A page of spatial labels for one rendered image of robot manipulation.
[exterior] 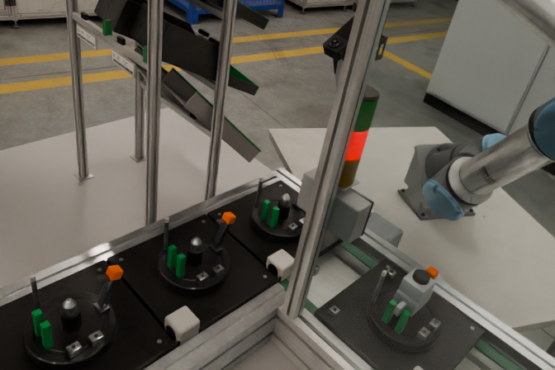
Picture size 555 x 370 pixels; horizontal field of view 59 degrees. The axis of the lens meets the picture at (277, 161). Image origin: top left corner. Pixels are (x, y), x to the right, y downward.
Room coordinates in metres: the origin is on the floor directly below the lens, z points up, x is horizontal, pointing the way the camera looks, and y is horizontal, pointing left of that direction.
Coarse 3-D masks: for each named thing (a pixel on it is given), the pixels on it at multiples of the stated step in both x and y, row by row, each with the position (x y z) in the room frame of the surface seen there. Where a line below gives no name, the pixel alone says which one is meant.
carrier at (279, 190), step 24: (264, 192) 0.97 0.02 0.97; (288, 192) 0.99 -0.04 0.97; (216, 216) 0.84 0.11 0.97; (240, 216) 0.86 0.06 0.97; (264, 216) 0.84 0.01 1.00; (288, 216) 0.87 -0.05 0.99; (240, 240) 0.78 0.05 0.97; (264, 240) 0.80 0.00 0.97; (288, 240) 0.80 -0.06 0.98; (264, 264) 0.73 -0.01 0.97; (288, 264) 0.72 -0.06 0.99
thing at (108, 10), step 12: (108, 0) 1.05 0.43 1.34; (120, 0) 1.01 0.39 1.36; (132, 0) 1.13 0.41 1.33; (144, 0) 1.15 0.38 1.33; (96, 12) 1.06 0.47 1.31; (108, 12) 1.02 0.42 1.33; (120, 12) 0.99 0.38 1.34; (132, 12) 1.00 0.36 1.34; (120, 24) 0.98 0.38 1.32; (132, 24) 1.00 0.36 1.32
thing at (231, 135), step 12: (168, 72) 1.04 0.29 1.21; (168, 84) 1.04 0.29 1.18; (180, 84) 1.06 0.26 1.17; (180, 96) 1.06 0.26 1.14; (192, 96) 0.94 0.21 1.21; (192, 108) 0.94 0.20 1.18; (204, 108) 0.96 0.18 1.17; (204, 120) 0.96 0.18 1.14; (228, 120) 1.00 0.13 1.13; (228, 132) 1.01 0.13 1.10; (240, 132) 1.03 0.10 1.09; (228, 144) 1.01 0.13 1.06; (240, 144) 1.04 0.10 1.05; (252, 144) 1.06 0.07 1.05; (252, 156) 1.06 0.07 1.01
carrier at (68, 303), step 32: (32, 288) 0.50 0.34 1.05; (64, 288) 0.57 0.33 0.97; (96, 288) 0.59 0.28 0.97; (128, 288) 0.60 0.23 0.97; (0, 320) 0.49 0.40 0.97; (32, 320) 0.48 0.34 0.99; (64, 320) 0.47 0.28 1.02; (96, 320) 0.51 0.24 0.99; (128, 320) 0.53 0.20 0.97; (0, 352) 0.43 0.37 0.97; (32, 352) 0.43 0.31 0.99; (64, 352) 0.44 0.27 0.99; (96, 352) 0.45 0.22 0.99; (128, 352) 0.47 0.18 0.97; (160, 352) 0.48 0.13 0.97
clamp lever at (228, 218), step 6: (222, 216) 0.74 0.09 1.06; (228, 216) 0.73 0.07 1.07; (234, 216) 0.74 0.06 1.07; (216, 222) 0.72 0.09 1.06; (222, 222) 0.72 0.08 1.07; (228, 222) 0.73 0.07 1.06; (222, 228) 0.73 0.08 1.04; (228, 228) 0.73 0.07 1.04; (222, 234) 0.72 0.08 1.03; (216, 240) 0.72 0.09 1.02; (222, 240) 0.72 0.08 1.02; (216, 246) 0.71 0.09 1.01
